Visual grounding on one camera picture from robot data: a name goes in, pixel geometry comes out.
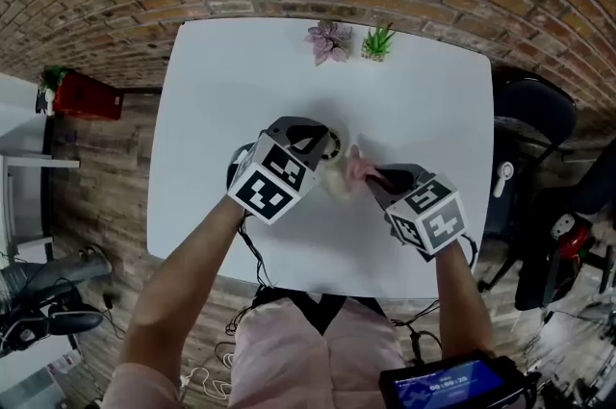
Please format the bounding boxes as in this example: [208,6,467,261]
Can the person's right forearm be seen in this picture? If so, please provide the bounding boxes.
[432,243,497,358]

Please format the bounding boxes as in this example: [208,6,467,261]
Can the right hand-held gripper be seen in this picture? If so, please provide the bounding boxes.
[364,163,471,263]

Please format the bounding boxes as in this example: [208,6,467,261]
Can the red box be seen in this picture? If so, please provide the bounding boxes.
[52,69,124,122]

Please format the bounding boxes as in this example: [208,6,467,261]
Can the purple-leaved potted plant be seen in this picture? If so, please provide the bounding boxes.
[303,20,353,67]

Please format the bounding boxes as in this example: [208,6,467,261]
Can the green spiky potted plant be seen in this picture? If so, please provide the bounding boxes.
[360,22,397,63]

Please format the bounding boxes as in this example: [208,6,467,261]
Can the black wrist-worn phone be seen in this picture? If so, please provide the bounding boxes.
[378,354,540,409]

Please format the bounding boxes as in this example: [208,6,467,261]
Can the small bushy green plant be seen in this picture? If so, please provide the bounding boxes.
[40,65,68,93]

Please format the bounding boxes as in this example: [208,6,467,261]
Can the black folding chair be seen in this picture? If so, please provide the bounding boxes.
[493,77,578,187]

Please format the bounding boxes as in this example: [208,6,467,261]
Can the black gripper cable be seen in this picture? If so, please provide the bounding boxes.
[238,212,278,291]

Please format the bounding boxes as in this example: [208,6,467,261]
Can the person's pink clothing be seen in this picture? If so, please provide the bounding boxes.
[103,286,410,409]

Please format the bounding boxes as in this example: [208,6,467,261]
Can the pink wiping cloth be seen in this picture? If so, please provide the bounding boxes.
[346,144,386,185]

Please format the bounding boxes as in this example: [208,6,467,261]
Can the black office chair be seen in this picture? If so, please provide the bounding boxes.
[514,156,616,312]

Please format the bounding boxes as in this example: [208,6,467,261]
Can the black padded chair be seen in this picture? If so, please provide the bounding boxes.
[0,305,105,350]

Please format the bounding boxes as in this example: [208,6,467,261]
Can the person's left forearm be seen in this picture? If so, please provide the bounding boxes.
[119,194,246,379]

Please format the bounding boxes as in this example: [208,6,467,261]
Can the white side table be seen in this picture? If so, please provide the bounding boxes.
[0,141,81,254]

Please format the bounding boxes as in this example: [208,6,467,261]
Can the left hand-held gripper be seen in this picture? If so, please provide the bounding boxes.
[224,115,334,226]

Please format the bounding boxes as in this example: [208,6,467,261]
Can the red and white toy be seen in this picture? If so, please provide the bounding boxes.
[548,212,591,259]

